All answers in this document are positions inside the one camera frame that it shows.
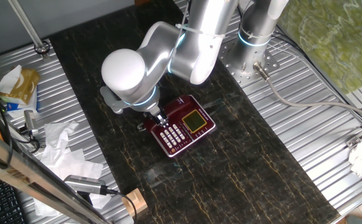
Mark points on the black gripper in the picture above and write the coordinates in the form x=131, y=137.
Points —
x=155, y=116

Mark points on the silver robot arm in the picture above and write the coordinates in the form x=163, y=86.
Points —
x=131, y=74

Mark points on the black marble pattern mat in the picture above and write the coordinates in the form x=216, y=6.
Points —
x=215, y=174

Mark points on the light wooden block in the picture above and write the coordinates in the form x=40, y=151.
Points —
x=135, y=202

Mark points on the silver robot mounting plate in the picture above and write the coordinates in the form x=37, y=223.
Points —
x=230, y=70

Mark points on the large white tissue sheet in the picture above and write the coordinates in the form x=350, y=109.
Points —
x=71, y=166

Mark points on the crumpled white tissue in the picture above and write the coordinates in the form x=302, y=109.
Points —
x=59, y=137

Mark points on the white and blue packet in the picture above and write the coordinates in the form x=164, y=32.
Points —
x=21, y=107

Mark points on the yellow tissue box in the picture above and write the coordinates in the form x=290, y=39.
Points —
x=25, y=84

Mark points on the black keyboard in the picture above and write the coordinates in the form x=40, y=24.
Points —
x=0, y=202

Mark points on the green marble pattern sheet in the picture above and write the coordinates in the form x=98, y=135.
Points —
x=333, y=40

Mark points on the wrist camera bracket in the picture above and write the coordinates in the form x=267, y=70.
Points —
x=110, y=99

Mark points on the grey ribbed camera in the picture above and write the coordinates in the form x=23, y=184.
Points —
x=85, y=183

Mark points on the silver camera on stand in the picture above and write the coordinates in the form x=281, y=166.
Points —
x=30, y=121

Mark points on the shiny metal frame beam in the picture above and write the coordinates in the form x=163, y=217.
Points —
x=28, y=174

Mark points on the aluminium camera pole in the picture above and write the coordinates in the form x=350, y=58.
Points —
x=28, y=28

